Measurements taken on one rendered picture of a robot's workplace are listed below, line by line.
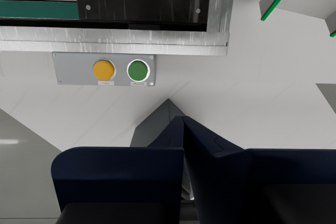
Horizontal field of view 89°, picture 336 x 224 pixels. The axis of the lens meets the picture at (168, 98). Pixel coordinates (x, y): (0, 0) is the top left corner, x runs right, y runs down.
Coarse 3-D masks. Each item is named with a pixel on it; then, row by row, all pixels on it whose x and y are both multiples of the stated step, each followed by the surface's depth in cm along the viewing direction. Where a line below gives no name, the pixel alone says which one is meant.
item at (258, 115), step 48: (0, 96) 48; (48, 96) 48; (96, 96) 48; (144, 96) 49; (192, 96) 49; (240, 96) 49; (288, 96) 50; (96, 144) 54; (240, 144) 55; (288, 144) 55
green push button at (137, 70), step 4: (132, 64) 34; (136, 64) 34; (140, 64) 34; (144, 64) 35; (128, 68) 35; (132, 68) 35; (136, 68) 35; (140, 68) 35; (144, 68) 35; (128, 72) 35; (132, 72) 35; (136, 72) 35; (140, 72) 35; (144, 72) 35; (132, 76) 35; (136, 76) 35; (140, 76) 35; (144, 76) 35; (136, 80) 36
